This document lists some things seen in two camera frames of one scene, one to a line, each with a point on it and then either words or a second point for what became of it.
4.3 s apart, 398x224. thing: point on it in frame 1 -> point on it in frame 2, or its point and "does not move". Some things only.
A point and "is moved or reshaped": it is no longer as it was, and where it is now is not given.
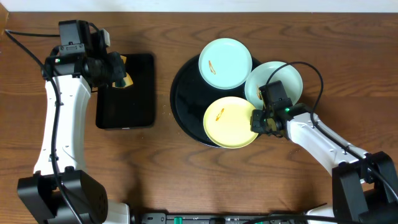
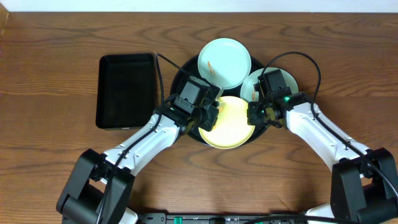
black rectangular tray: (117, 107) does not move
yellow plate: (227, 122) does not move
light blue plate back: (225, 63) does not move
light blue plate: (259, 76) is moved or reshaped
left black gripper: (117, 69) -> (210, 117)
